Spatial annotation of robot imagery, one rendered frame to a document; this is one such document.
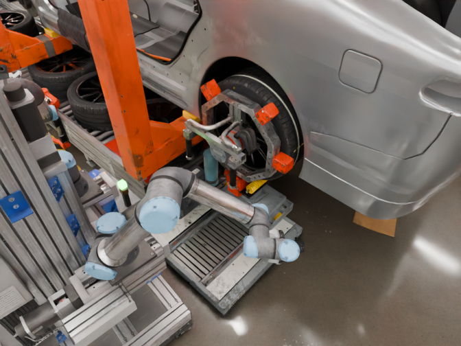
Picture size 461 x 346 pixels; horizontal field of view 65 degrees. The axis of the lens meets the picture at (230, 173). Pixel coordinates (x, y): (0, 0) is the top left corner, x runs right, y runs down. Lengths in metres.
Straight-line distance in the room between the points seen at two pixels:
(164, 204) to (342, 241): 1.88
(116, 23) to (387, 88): 1.21
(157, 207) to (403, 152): 1.04
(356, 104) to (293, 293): 1.35
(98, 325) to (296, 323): 1.23
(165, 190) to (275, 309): 1.48
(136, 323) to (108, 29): 1.51
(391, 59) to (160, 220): 1.01
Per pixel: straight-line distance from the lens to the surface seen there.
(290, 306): 2.46
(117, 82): 1.96
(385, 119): 1.63
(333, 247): 2.75
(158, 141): 2.36
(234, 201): 1.32
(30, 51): 3.92
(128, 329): 2.19
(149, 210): 1.11
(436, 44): 1.50
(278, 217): 2.61
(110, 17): 1.85
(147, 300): 2.26
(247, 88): 1.98
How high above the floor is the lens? 2.20
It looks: 45 degrees down
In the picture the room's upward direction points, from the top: 1 degrees clockwise
